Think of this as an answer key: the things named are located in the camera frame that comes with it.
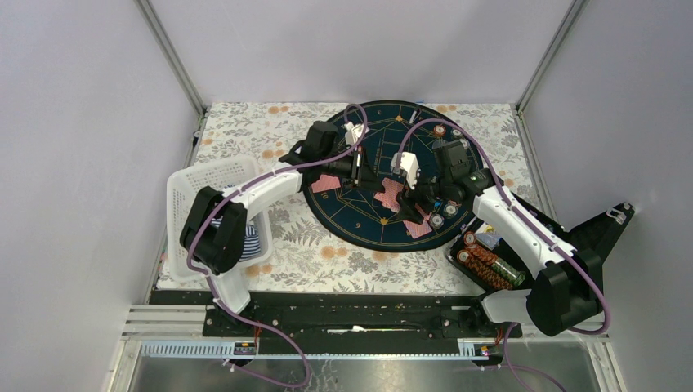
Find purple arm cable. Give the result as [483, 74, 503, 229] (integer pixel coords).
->
[186, 104, 369, 336]
[396, 118, 612, 390]

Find round dark poker mat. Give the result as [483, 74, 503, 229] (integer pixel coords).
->
[304, 100, 473, 252]

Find pink sponge block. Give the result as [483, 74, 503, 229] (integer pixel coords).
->
[374, 177, 404, 212]

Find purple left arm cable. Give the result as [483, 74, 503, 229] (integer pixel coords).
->
[186, 104, 369, 336]

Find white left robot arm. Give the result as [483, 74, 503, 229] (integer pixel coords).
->
[179, 121, 384, 336]

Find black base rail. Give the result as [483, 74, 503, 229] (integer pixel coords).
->
[149, 290, 522, 356]

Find blue white striped cloth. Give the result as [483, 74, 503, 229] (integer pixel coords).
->
[209, 202, 261, 270]

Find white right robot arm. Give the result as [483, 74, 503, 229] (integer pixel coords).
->
[391, 139, 610, 336]

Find red card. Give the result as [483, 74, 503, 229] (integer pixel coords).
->
[311, 174, 342, 194]
[402, 205, 433, 239]

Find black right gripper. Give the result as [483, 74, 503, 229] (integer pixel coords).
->
[396, 166, 452, 225]

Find playing card deck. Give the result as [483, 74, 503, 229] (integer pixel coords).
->
[475, 223, 501, 249]

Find white plastic laundry basket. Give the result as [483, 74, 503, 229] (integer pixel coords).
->
[164, 154, 275, 283]

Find red chip rows in case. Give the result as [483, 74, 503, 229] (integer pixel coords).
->
[456, 232, 525, 290]

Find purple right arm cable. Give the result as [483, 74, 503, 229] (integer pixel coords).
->
[396, 118, 612, 390]

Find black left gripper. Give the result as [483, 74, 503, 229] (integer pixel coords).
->
[320, 145, 385, 193]

